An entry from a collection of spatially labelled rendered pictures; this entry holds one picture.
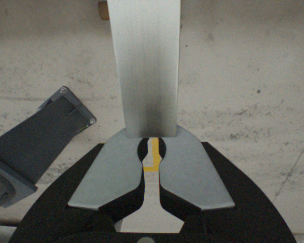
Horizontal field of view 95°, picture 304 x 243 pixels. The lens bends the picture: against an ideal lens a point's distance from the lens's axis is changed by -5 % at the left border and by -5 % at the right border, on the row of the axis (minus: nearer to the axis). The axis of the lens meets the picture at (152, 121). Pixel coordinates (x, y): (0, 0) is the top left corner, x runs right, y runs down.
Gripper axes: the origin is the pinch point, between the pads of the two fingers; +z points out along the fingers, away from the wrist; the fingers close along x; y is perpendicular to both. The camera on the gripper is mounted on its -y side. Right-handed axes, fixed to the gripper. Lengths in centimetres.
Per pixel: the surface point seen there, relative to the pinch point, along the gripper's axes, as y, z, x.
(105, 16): -17, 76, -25
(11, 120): 43, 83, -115
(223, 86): 22, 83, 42
